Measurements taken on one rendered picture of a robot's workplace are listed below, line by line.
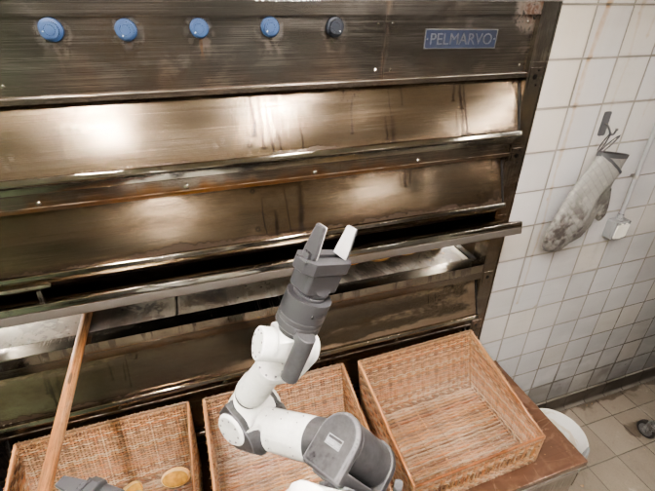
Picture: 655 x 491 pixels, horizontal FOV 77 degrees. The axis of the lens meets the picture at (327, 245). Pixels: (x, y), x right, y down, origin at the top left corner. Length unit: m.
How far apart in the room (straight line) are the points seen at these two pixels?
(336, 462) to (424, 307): 1.05
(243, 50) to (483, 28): 0.71
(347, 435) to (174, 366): 0.89
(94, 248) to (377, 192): 0.86
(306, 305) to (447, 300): 1.14
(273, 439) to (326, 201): 0.72
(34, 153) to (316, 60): 0.73
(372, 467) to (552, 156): 1.29
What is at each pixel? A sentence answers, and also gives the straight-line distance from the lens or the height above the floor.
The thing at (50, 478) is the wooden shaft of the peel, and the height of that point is 1.20.
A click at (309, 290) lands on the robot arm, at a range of 0.71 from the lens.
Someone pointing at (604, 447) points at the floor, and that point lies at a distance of 2.92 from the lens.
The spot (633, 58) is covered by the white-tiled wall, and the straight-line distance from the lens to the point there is 1.87.
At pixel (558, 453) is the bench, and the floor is 0.58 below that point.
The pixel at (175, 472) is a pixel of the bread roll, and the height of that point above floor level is 0.65.
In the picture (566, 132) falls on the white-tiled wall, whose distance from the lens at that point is 1.75.
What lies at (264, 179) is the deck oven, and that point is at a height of 1.65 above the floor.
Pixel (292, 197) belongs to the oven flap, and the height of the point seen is 1.57.
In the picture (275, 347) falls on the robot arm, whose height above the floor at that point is 1.55.
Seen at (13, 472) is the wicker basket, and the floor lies 0.82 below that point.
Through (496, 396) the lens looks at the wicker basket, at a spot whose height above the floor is 0.68.
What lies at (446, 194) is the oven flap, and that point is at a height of 1.52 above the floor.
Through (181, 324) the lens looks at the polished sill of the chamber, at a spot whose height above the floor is 1.18.
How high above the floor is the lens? 2.08
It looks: 30 degrees down
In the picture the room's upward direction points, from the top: straight up
